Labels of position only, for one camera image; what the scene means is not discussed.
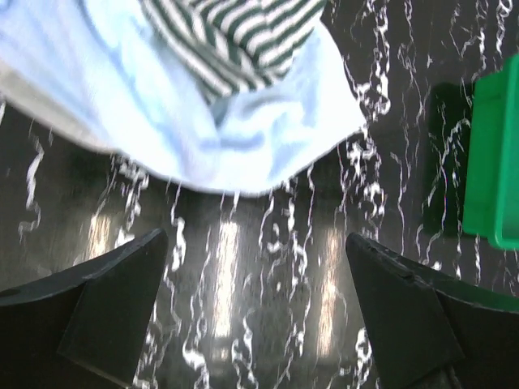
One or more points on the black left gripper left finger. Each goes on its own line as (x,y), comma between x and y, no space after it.
(83,327)

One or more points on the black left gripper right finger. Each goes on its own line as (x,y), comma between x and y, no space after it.
(430,330)

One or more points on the green white striped towel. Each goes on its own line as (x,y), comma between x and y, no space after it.
(234,46)

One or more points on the green plastic tray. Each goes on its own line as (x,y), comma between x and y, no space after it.
(491,191)

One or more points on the light blue towel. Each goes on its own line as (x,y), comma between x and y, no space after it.
(97,74)

